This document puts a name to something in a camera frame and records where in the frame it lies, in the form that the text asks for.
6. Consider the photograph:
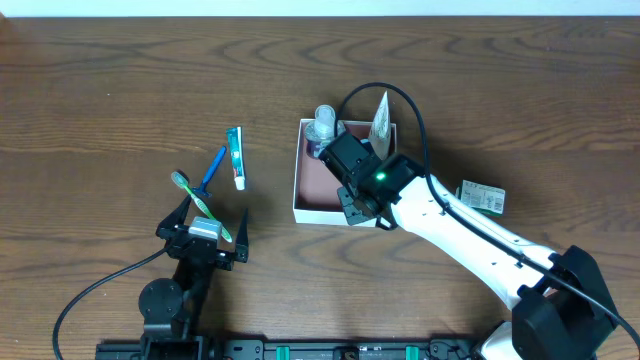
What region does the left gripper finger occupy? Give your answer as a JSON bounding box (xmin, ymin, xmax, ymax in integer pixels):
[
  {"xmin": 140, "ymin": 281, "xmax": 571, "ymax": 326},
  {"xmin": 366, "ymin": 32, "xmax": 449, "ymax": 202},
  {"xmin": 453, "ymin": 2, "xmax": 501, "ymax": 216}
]
[
  {"xmin": 236, "ymin": 210, "xmax": 249, "ymax": 248},
  {"xmin": 157, "ymin": 195, "xmax": 191, "ymax": 231}
]

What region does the blue disposable razor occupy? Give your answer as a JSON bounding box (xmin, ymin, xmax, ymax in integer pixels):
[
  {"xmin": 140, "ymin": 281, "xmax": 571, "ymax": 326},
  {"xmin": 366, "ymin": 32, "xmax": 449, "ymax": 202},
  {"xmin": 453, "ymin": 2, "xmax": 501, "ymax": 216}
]
[{"xmin": 192, "ymin": 146, "xmax": 227, "ymax": 198}]

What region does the green and white toothbrush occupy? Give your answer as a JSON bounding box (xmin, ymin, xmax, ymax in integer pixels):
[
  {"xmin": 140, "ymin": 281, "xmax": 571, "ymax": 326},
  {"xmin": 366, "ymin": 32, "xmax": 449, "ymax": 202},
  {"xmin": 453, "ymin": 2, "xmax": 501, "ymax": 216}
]
[{"xmin": 171, "ymin": 171, "xmax": 232, "ymax": 244}]

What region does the white floral lotion tube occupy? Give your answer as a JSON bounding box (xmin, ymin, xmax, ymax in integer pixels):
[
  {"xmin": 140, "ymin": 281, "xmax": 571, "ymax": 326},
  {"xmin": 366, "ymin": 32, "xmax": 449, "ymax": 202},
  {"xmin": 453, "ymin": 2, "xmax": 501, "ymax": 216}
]
[{"xmin": 368, "ymin": 92, "xmax": 391, "ymax": 160}]

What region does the blue bottle with clear cap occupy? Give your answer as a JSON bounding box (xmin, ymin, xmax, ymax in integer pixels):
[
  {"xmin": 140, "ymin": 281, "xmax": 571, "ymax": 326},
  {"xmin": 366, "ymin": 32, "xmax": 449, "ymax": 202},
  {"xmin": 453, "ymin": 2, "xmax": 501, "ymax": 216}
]
[{"xmin": 304, "ymin": 104, "xmax": 346, "ymax": 159}]

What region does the green toothpaste tube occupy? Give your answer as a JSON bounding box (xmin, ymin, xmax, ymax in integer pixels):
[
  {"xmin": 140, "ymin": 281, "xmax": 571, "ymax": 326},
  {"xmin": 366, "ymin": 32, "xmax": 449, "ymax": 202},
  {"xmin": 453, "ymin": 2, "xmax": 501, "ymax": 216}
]
[{"xmin": 226, "ymin": 127, "xmax": 246, "ymax": 191}]

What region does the green and white soap packet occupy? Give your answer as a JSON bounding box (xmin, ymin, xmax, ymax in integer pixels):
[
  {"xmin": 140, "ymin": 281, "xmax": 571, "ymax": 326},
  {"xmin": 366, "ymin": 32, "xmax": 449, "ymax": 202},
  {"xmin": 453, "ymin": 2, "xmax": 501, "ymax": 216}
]
[{"xmin": 455, "ymin": 180, "xmax": 506, "ymax": 217}]

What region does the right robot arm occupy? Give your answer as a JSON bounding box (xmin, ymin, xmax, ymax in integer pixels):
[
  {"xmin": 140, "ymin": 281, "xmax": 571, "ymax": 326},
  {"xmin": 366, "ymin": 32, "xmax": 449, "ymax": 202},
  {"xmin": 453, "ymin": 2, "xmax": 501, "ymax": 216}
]
[{"xmin": 324, "ymin": 152, "xmax": 622, "ymax": 359}]

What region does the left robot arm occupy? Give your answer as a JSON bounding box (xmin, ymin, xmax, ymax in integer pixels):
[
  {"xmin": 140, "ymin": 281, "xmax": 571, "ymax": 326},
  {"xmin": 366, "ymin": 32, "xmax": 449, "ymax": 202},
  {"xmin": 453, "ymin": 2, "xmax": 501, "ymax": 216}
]
[{"xmin": 138, "ymin": 197, "xmax": 249, "ymax": 360}]

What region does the white box with pink interior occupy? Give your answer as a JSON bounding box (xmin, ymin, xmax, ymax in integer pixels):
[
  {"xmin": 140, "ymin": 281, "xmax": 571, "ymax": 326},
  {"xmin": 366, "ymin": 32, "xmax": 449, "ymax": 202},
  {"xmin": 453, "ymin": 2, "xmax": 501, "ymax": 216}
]
[{"xmin": 292, "ymin": 118, "xmax": 399, "ymax": 229}]

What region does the black mounting rail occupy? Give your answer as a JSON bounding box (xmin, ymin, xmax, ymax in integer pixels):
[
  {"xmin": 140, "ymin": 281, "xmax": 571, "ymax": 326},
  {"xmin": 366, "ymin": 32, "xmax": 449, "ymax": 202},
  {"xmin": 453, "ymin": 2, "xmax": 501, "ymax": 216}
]
[{"xmin": 95, "ymin": 337, "xmax": 480, "ymax": 360}]

